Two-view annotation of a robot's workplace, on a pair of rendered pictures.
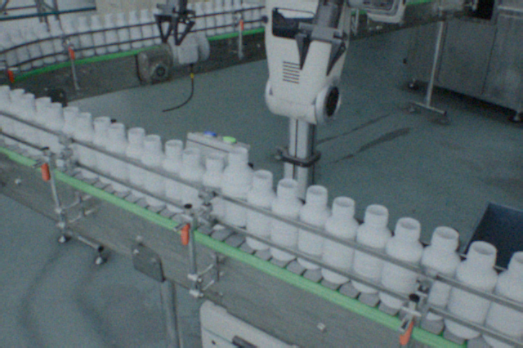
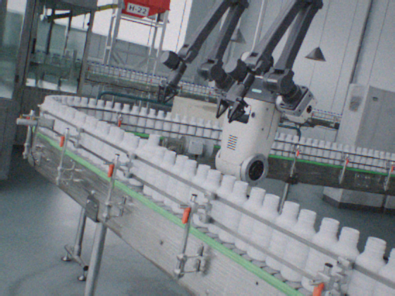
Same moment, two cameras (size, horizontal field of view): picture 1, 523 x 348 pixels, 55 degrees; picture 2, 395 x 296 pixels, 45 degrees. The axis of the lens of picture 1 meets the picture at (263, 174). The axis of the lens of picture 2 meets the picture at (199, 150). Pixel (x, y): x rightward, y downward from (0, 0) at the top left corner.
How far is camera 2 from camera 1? 89 cm
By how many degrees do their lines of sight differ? 26
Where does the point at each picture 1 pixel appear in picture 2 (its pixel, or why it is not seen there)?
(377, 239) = (199, 180)
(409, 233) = (211, 173)
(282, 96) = (223, 158)
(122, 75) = not seen: hidden behind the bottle
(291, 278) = (154, 206)
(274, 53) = (226, 129)
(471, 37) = not seen: outside the picture
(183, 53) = (192, 146)
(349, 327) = (173, 237)
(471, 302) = (228, 213)
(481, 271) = (236, 194)
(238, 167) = (151, 142)
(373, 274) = not seen: hidden behind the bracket
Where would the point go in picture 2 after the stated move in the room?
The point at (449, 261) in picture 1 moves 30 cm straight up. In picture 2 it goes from (226, 192) to (250, 84)
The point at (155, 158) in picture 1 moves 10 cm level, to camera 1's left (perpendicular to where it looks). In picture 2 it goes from (117, 141) to (94, 134)
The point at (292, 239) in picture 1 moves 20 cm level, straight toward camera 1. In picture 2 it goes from (163, 186) to (132, 194)
